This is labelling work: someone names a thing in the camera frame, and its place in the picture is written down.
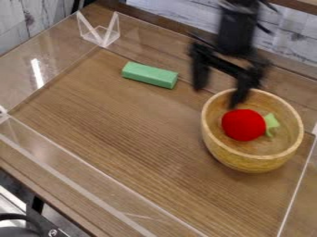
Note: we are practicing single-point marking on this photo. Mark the black table leg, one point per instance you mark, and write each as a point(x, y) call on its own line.
point(37, 204)

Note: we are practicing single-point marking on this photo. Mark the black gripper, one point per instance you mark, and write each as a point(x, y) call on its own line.
point(230, 53)

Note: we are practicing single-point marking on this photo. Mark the clear acrylic tray wall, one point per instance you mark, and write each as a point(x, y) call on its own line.
point(101, 205)

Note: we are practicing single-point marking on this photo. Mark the green rectangular block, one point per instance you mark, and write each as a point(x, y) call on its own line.
point(159, 77)

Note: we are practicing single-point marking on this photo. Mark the black device bottom left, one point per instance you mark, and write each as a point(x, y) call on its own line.
point(28, 225)

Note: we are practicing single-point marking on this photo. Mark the light wooden bowl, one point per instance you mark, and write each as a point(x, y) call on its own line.
point(267, 152)

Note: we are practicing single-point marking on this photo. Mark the red plush fruit green leaf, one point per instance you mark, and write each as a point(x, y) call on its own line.
point(243, 124)

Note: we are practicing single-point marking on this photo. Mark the clear acrylic corner bracket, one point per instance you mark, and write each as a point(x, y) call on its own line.
point(99, 35)

